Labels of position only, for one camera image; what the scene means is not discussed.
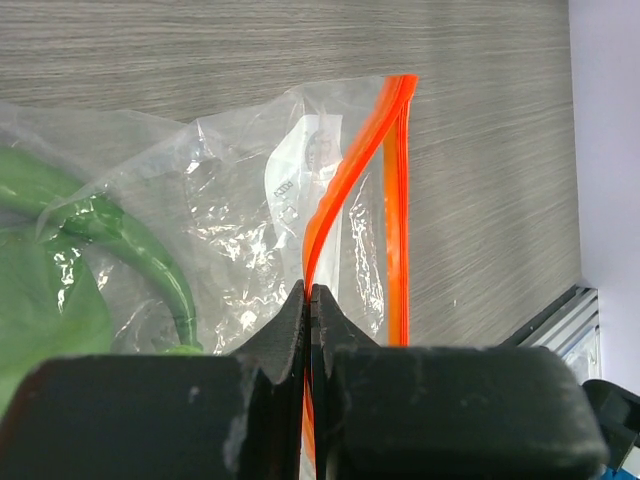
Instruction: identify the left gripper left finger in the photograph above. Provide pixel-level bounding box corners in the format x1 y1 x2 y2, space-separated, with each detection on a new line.
1 283 306 479

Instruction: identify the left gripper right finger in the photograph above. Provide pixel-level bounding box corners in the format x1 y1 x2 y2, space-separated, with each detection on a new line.
309 285 609 479

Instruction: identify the clear orange zip top bag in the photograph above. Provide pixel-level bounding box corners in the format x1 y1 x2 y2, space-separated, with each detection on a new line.
1 75 417 479

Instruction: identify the green fake pepper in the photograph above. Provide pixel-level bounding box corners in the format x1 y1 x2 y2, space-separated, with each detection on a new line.
1 146 202 408

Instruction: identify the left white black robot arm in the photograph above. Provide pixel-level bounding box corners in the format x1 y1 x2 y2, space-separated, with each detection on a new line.
1 283 639 479

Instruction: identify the aluminium frame rail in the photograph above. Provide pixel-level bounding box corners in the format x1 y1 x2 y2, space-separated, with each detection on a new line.
501 286 602 384

